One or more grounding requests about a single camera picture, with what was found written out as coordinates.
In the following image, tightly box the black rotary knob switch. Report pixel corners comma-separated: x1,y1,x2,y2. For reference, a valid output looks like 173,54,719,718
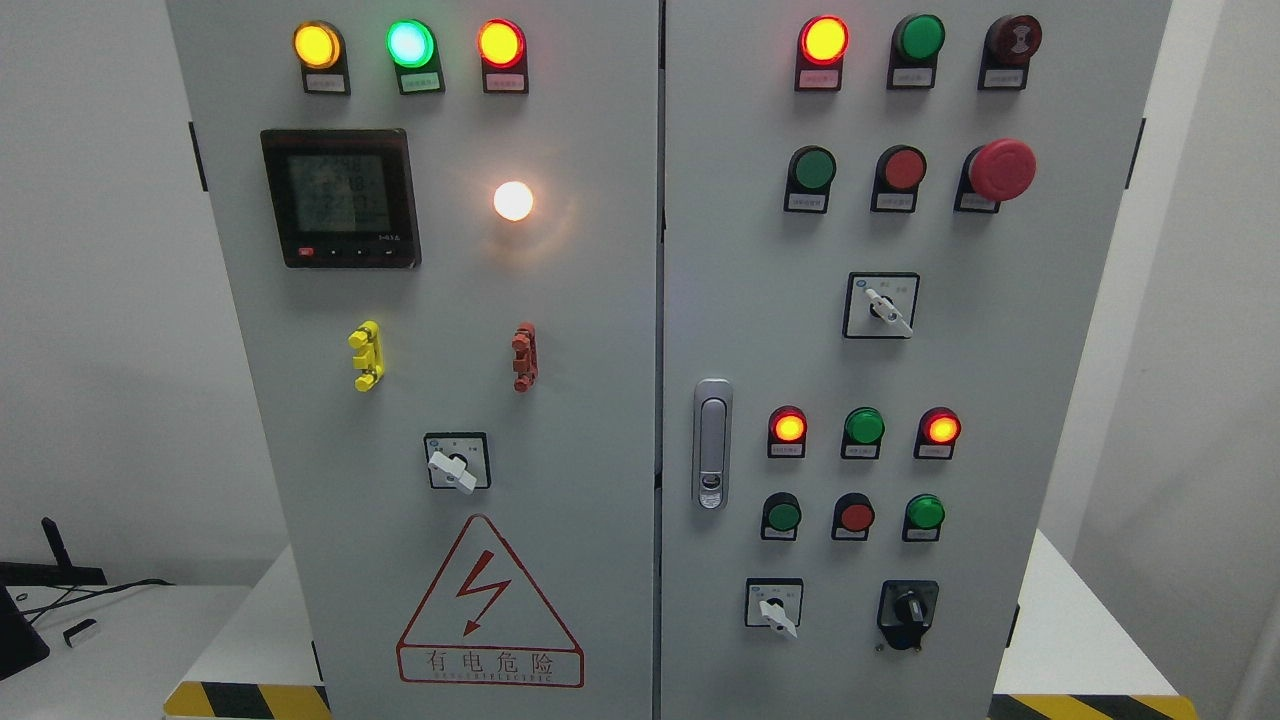
876,580,940,651

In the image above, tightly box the grey electrical control cabinet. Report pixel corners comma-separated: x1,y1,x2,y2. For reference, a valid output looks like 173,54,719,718
166,1,1170,719

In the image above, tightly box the red terminal connector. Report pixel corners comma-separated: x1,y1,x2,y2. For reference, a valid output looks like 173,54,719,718
509,322,539,393

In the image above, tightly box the red lit indicator middle left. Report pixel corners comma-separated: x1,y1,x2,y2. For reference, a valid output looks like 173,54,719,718
767,405,808,457

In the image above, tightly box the white glowing lamp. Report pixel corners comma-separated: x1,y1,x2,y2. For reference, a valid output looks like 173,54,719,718
492,179,535,222

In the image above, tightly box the green push button lower left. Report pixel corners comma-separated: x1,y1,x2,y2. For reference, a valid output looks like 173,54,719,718
760,492,803,541

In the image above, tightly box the green push button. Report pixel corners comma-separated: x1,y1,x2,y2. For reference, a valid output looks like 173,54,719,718
783,145,837,214
760,492,803,541
901,493,946,543

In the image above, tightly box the green indicator middle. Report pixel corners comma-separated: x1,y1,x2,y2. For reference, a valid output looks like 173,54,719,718
840,406,886,460

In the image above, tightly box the green push button upper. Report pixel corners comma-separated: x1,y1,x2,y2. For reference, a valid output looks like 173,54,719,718
783,145,837,214

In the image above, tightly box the red push button lower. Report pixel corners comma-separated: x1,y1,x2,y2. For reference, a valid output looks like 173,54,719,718
829,492,876,542

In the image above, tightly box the red push button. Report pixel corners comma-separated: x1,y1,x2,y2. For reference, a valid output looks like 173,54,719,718
829,492,876,542
870,143,927,213

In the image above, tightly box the yellow terminal connector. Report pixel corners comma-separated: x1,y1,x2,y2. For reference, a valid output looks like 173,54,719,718
347,320,385,393

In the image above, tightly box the red indicator middle right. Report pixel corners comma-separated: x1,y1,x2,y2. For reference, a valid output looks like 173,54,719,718
913,406,963,460

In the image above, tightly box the red electrical hazard sticker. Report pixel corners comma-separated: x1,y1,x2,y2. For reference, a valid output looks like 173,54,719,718
397,514,585,688

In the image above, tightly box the green push button lower right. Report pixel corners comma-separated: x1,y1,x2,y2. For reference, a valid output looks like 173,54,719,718
901,493,946,543

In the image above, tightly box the red push button upper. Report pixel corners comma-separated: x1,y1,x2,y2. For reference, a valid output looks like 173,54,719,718
870,143,927,213

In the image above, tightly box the black digital power meter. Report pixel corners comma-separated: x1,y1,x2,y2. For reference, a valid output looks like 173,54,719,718
260,128,421,269

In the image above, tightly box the red lit indicator light left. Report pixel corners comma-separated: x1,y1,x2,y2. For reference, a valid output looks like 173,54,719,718
476,18,529,94

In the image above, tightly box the red lit indicator top right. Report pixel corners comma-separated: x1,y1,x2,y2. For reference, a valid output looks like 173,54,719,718
794,14,850,92

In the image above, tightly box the green lit indicator light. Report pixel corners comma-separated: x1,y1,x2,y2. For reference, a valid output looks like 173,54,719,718
385,18,445,95

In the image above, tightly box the red emergency stop mushroom button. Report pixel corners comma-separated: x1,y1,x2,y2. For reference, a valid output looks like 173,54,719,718
954,138,1038,214

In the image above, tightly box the green indicator top right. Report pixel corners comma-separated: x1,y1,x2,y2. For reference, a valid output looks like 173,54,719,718
886,13,946,90

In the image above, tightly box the yellow indicator light top left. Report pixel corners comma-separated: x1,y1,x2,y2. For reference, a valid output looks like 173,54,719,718
292,20,349,95

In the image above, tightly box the dark red buzzer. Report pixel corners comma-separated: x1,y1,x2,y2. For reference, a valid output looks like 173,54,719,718
978,14,1043,91

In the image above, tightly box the black antenna device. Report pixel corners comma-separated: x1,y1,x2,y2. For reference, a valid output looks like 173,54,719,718
1,518,108,585

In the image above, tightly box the small black white adapter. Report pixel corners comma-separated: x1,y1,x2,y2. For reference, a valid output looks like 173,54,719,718
61,618,101,648

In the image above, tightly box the black monitor corner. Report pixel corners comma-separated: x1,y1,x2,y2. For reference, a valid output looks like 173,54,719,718
0,584,50,680

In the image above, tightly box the silver door latch handle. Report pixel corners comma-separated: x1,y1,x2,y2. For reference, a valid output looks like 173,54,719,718
692,378,733,510

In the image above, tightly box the white selector switch left door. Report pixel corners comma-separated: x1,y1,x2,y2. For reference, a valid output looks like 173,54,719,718
422,430,492,495

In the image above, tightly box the white selector switch upper right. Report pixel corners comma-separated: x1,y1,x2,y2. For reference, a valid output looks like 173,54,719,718
842,272,920,340

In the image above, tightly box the white selector switch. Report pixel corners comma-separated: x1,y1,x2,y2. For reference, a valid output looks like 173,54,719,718
842,272,920,340
744,577,805,639

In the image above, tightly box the white selector switch lower right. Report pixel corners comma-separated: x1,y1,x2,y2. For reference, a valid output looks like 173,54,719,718
744,577,805,639

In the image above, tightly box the black cable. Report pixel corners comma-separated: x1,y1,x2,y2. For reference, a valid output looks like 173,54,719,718
8,577,175,626

